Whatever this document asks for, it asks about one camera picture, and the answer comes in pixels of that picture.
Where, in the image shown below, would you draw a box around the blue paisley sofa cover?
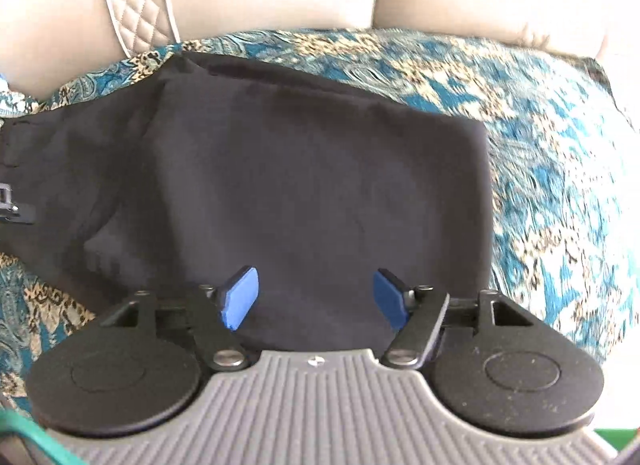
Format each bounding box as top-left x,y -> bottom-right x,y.
1,30 -> 639,414

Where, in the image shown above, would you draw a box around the green cable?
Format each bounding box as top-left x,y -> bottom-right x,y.
0,409 -> 87,465

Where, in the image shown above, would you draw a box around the black pants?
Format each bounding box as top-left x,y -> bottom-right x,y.
1,52 -> 492,351

